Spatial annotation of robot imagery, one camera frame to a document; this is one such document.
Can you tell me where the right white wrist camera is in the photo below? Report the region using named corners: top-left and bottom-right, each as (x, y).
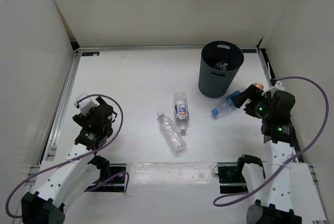
top-left (262, 62), bottom-right (285, 98)

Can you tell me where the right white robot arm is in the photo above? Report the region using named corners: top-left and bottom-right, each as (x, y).
top-left (231, 85), bottom-right (302, 223)

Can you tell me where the clear plastic bottle white cap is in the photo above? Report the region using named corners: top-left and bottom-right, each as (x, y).
top-left (157, 112), bottom-right (187, 155)

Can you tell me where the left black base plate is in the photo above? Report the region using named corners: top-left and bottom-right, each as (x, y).
top-left (85, 164), bottom-right (129, 193)

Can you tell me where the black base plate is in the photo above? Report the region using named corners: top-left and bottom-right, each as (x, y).
top-left (212, 164), bottom-right (248, 194)
top-left (85, 164), bottom-right (129, 193)

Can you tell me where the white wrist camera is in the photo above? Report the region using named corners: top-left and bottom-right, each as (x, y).
top-left (262, 62), bottom-right (285, 98)
top-left (74, 98), bottom-right (97, 116)

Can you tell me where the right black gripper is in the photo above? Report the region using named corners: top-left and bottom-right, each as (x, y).
top-left (230, 85), bottom-right (272, 121)

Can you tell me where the dark blue waste bin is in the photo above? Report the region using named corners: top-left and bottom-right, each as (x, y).
top-left (198, 41), bottom-right (244, 98)

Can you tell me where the bottle inside bin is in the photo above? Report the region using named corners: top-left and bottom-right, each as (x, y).
top-left (214, 61), bottom-right (230, 72)

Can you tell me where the short labelled plastic bottle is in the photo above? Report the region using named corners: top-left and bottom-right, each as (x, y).
top-left (174, 92), bottom-right (189, 134)

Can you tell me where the blue label plastic bottle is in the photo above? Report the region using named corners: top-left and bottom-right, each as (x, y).
top-left (211, 87), bottom-right (246, 117)

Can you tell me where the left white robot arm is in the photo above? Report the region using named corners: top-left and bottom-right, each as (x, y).
top-left (21, 95), bottom-right (118, 223)

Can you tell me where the left aluminium frame rail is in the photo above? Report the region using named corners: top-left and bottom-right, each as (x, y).
top-left (38, 50), bottom-right (80, 164)

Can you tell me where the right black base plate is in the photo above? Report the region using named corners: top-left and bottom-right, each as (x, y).
top-left (212, 164), bottom-right (248, 194)

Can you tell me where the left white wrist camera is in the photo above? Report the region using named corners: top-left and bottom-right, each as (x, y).
top-left (74, 98), bottom-right (97, 116)

